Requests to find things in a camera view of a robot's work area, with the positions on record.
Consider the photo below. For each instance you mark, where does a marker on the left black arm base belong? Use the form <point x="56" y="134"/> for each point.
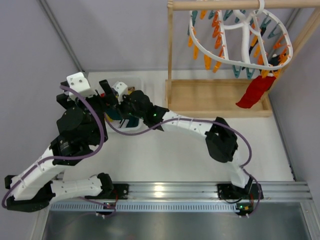
<point x="117" y="191"/>

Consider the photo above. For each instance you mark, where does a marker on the aluminium mounting rail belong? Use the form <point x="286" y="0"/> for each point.
<point x="193" y="197"/>

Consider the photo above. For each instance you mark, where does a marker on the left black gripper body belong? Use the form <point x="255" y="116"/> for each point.
<point x="96" y="100"/>

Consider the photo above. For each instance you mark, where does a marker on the dark navy sock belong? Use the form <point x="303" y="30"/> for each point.
<point x="275" y="60"/>

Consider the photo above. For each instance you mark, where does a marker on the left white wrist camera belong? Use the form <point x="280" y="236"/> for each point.
<point x="79" y="83"/>

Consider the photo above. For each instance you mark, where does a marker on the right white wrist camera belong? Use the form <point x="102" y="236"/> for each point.
<point x="121" y="90"/>

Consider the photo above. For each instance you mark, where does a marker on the red christmas sock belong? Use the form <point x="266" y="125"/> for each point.
<point x="255" y="91"/>

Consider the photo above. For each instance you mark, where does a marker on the teal sock in basket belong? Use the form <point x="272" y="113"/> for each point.
<point x="131" y="122"/>

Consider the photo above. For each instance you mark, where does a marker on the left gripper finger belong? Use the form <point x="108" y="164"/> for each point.
<point x="107" y="91"/>
<point x="64" y="100"/>

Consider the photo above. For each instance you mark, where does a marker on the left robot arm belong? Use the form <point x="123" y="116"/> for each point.
<point x="82" y="133"/>

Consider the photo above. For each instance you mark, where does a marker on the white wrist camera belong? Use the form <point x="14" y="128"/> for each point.
<point x="79" y="83"/>
<point x="121" y="90"/>

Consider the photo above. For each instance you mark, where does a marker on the wooden drying rack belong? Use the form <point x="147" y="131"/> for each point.
<point x="207" y="98"/>

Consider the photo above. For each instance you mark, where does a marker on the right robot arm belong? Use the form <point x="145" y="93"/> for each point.
<point x="221" y="140"/>

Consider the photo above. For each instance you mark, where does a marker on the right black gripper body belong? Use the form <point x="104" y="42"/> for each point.
<point x="125" y="100"/>

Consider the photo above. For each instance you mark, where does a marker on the white round clip hanger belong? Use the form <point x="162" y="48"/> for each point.
<point x="240" y="40"/>

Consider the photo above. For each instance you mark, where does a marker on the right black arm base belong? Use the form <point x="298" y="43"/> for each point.
<point x="231" y="193"/>

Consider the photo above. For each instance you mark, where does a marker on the white plastic basket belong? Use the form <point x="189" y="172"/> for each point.
<point x="134" y="83"/>

